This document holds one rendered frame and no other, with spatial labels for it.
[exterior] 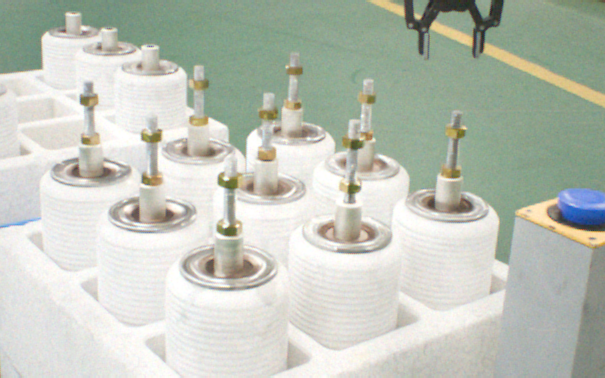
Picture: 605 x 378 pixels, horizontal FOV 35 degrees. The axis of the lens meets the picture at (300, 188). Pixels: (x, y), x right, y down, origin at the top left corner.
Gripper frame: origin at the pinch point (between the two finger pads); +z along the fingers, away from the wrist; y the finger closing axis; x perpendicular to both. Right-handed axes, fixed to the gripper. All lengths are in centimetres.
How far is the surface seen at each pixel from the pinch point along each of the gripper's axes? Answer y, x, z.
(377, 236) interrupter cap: 14, 57, -5
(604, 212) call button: -2, 66, -12
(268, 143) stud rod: 23, 47, -9
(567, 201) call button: 1, 65, -13
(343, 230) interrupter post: 16, 57, -6
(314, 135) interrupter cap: 18.8, 31.7, -2.3
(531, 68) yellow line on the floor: -35, -103, 45
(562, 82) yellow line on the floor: -40, -90, 43
